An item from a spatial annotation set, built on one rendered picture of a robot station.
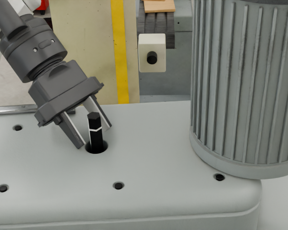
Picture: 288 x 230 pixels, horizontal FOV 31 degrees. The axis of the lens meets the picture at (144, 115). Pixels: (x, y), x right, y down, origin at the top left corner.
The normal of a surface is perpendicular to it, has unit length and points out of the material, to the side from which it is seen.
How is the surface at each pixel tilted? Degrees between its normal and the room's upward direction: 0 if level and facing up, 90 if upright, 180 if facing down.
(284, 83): 90
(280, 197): 0
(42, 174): 0
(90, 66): 90
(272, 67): 90
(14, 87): 0
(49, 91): 41
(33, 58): 54
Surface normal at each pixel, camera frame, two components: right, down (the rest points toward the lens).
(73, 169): -0.04, -0.80
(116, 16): 0.04, 0.59
